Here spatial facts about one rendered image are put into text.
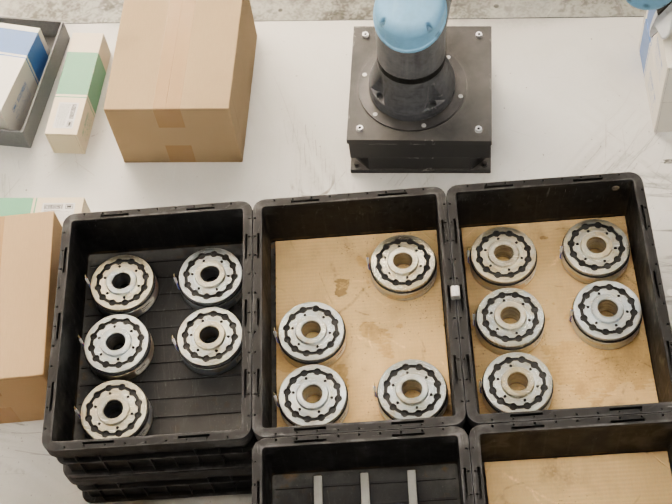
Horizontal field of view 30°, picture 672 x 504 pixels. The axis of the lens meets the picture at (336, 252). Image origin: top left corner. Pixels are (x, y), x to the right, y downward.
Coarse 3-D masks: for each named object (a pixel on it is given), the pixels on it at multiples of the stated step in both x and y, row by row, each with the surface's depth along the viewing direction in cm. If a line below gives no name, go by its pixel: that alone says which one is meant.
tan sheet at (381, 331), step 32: (288, 256) 201; (320, 256) 201; (352, 256) 200; (288, 288) 198; (320, 288) 198; (352, 288) 197; (352, 320) 194; (384, 320) 194; (416, 320) 193; (352, 352) 191; (384, 352) 191; (416, 352) 190; (352, 384) 189; (448, 384) 187; (352, 416) 186
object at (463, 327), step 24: (456, 192) 193; (480, 192) 193; (456, 216) 191; (648, 216) 188; (456, 240) 190; (648, 240) 186; (456, 264) 186; (648, 264) 184; (576, 408) 173; (600, 408) 172; (624, 408) 173; (648, 408) 172
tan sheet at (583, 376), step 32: (512, 224) 201; (544, 224) 200; (544, 256) 197; (480, 288) 195; (544, 288) 194; (576, 288) 194; (512, 320) 192; (480, 352) 190; (544, 352) 189; (576, 352) 188; (608, 352) 188; (640, 352) 187; (512, 384) 186; (576, 384) 185; (608, 384) 185; (640, 384) 185
